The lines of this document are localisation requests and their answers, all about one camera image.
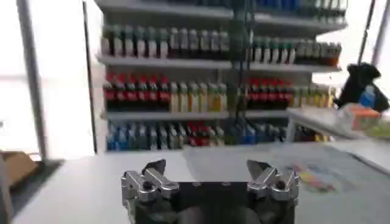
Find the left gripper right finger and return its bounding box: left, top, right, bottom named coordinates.
left=246, top=159, right=300, bottom=202

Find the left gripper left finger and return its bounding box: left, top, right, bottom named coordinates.
left=121, top=158, right=180, bottom=208

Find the grey shirt with colour print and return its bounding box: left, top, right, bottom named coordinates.
left=182, top=144, right=362, bottom=196

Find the white desk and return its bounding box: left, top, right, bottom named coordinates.
left=285, top=106, right=390, bottom=144

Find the metal shelf of drink bottles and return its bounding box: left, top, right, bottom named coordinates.
left=93, top=0, right=236, bottom=153
left=233, top=0, right=349, bottom=144

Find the orange tissue box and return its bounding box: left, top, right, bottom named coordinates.
left=337, top=102, right=382, bottom=132

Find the green cloth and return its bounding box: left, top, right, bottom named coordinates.
left=364, top=121, right=390, bottom=138

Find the blue-label water bottle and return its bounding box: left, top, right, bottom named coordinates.
left=359, top=85, right=377, bottom=109

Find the black bag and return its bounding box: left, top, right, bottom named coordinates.
left=333, top=61, right=390, bottom=113

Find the brown cardboard box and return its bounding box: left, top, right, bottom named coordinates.
left=0, top=150, right=39, bottom=187

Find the grey window post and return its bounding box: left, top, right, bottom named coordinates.
left=16, top=0, right=48, bottom=160

